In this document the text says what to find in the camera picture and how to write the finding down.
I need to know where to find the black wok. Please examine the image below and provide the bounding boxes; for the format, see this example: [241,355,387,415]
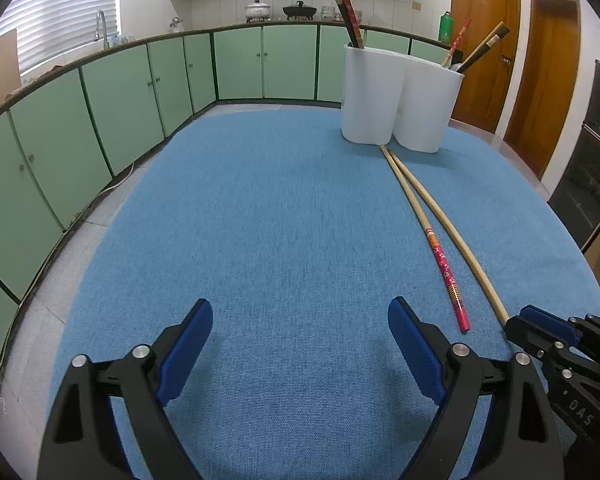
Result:
[283,0,317,21]

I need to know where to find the green lower kitchen cabinets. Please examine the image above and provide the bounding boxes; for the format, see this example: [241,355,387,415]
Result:
[0,36,426,363]

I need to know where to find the wooden door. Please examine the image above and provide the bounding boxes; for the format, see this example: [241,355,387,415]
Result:
[504,0,581,178]
[450,0,522,136]

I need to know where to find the red orange bamboo chopstick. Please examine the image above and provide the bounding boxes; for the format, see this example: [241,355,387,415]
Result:
[380,145,470,334]

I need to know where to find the plain bamboo chopstick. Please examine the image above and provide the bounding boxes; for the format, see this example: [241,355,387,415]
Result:
[446,20,506,73]
[387,148,509,327]

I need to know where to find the black chopstick silver band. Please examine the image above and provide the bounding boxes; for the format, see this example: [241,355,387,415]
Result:
[454,24,512,74]

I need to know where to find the white window blind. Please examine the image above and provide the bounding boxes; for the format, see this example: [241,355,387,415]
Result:
[0,0,120,72]

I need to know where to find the right wooden door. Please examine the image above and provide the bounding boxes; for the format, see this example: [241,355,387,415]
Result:
[504,0,581,178]

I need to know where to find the left wooden door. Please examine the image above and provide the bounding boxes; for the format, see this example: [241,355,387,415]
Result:
[450,0,522,136]

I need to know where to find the white cooking pot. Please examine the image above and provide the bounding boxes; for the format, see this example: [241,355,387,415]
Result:
[245,0,272,23]

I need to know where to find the blue table mat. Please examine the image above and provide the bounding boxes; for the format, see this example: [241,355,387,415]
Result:
[38,108,600,479]

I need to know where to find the red handled bamboo chopstick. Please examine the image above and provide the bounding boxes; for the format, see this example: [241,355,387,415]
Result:
[441,16,472,67]

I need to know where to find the red black chopstick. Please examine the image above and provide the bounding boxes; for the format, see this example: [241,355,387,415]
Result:
[322,0,366,50]

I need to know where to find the white double utensil holder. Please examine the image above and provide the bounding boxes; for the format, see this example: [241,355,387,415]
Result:
[340,46,464,154]

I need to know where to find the black oven cabinet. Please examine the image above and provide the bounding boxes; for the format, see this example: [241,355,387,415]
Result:
[548,62,600,252]

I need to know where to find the chrome sink faucet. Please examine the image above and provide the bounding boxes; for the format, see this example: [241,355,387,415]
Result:
[94,10,110,50]

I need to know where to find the green bottle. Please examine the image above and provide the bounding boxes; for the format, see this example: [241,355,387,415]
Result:
[438,11,454,46]

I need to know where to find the small kettle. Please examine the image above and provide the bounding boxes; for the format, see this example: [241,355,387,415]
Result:
[169,16,184,34]

